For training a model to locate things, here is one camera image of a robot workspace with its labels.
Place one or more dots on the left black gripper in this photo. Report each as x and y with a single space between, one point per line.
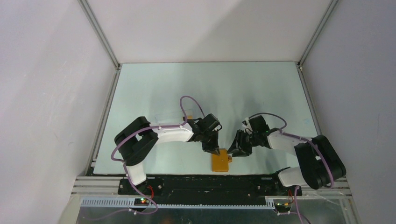
214 147

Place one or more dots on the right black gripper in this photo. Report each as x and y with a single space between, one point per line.
239 148

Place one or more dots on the orange card holder wallet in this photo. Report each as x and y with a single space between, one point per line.
220 163

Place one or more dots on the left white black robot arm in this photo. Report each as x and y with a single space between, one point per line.
136 140

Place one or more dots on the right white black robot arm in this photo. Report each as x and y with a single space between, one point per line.
318 163

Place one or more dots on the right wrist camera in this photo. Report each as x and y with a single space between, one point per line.
245 123

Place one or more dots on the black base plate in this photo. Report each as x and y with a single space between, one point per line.
213 189

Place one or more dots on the grey slotted cable duct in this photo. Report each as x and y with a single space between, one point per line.
121 202

